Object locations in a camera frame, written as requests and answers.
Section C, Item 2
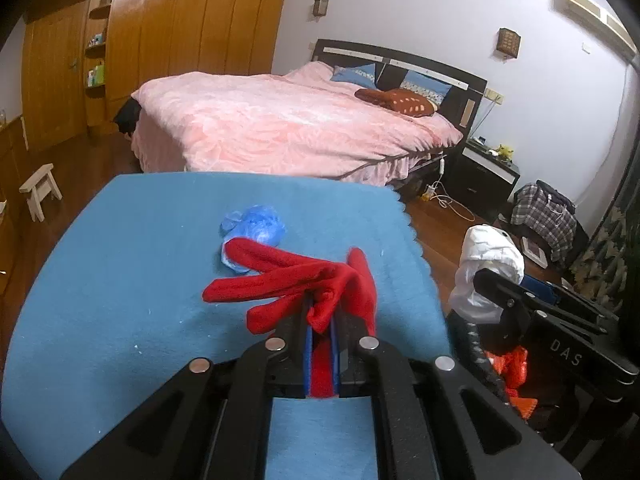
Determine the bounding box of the blue left pillow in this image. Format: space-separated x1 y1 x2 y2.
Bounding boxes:
331 63 376 89

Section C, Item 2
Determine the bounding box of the red fabric glove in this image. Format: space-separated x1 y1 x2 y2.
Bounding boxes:
202 237 378 399

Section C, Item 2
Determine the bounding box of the wall lamp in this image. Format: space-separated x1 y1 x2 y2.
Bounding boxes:
312 0 329 18
496 27 521 58

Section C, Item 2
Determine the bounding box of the plaid fabric bag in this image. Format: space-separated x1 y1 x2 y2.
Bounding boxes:
509 180 588 268

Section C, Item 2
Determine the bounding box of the black white nightstand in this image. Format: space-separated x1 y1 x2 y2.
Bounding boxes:
444 139 521 221

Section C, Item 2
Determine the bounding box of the left wall lamp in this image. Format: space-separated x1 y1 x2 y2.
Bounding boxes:
312 0 329 18

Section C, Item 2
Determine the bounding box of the brown dotted pillow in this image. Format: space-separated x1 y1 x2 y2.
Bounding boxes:
355 88 437 118

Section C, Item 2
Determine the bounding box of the orange foam mesh sheet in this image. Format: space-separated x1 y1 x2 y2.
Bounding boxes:
486 346 538 420

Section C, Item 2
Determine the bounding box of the blue right pillow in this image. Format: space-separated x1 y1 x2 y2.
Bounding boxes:
400 70 452 107

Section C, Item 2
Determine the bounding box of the pink quilt bed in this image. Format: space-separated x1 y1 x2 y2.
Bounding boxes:
131 62 462 186

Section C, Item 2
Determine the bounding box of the blue table cloth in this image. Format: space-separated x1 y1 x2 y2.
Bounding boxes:
1 172 450 479

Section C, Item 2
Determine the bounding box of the yellow plush toy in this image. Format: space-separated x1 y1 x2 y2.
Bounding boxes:
496 144 514 160

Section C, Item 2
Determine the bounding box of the white small stool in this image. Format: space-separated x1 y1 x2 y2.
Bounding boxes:
20 162 63 222

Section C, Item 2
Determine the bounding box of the wooden wardrobe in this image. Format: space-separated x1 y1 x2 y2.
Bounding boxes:
22 0 284 151

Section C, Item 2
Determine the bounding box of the right wall lamp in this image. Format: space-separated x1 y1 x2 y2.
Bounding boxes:
496 27 521 58

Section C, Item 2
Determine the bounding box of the black bed headboard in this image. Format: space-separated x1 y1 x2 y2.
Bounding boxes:
310 38 490 139

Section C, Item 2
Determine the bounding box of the wall air conditioner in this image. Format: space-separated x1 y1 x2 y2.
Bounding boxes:
563 0 638 58

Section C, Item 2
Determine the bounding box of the blue plastic bag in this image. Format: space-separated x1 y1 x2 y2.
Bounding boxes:
220 205 286 274

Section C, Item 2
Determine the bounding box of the blue pillow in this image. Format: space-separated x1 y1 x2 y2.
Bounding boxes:
400 70 452 107
331 63 376 89

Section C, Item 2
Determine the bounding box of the white charger cable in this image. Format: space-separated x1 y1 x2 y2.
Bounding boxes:
422 156 476 224

